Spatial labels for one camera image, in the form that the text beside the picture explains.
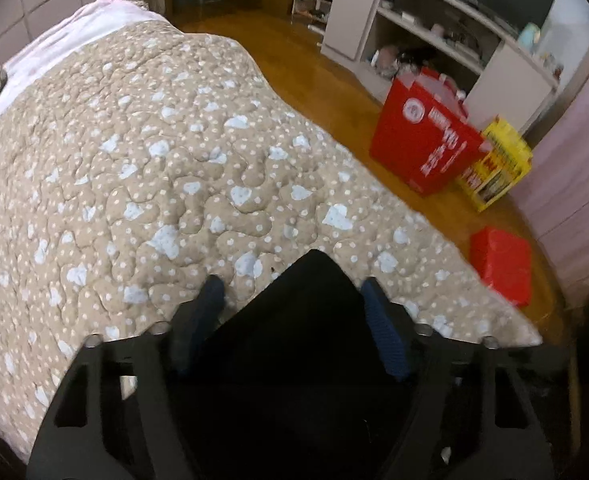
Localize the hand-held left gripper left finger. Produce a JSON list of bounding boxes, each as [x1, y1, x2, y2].
[[27, 275, 226, 480]]

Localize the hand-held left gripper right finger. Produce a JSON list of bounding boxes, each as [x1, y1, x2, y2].
[[361, 277, 569, 480]]

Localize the black pants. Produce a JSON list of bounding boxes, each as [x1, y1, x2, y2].
[[172, 248, 428, 480]]

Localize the red flat box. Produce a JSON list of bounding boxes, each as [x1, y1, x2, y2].
[[469, 226, 533, 308]]

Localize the beige quilted dotted blanket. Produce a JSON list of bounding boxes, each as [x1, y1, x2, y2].
[[0, 20, 543, 463]]

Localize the red paper shopping bag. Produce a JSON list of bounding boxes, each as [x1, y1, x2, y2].
[[369, 66, 486, 197]]

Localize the yellow printed box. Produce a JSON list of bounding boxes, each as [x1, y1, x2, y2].
[[457, 116, 534, 212]]

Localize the pink curtain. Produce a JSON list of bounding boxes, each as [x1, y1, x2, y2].
[[512, 25, 589, 311]]

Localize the white shelf unit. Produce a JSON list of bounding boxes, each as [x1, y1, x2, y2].
[[290, 0, 563, 136]]

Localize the pink bed sheet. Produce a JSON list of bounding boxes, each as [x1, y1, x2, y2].
[[0, 0, 168, 133]]

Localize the mint green container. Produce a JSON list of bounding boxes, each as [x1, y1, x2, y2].
[[517, 22, 543, 53]]

